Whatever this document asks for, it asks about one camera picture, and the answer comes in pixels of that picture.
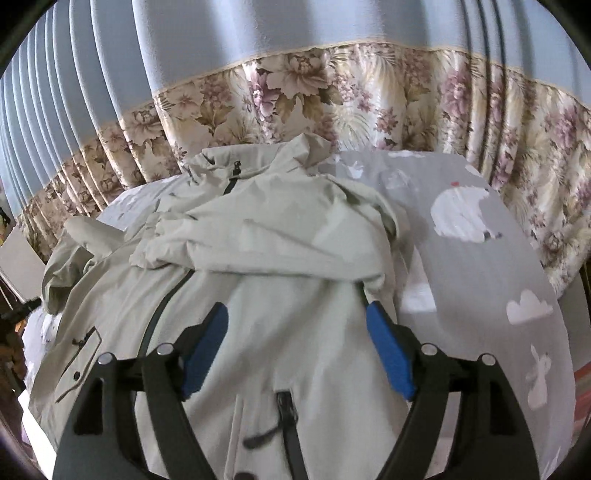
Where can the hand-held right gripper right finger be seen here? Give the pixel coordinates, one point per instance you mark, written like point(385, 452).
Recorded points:
point(390, 355)

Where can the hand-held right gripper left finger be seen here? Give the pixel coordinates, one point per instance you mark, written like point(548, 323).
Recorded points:
point(207, 350)

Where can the light green zip jacket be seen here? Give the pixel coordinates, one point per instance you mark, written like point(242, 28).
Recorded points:
point(277, 240)

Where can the grey animal print bedsheet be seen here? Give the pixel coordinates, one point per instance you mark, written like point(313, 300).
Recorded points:
point(485, 267)

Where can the dark object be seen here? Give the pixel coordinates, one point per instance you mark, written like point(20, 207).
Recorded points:
point(11, 341)

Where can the white board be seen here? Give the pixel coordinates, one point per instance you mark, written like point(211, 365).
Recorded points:
point(18, 263)

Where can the blue floral-bordered curtain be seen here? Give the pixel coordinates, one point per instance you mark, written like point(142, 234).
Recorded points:
point(369, 83)
point(60, 115)

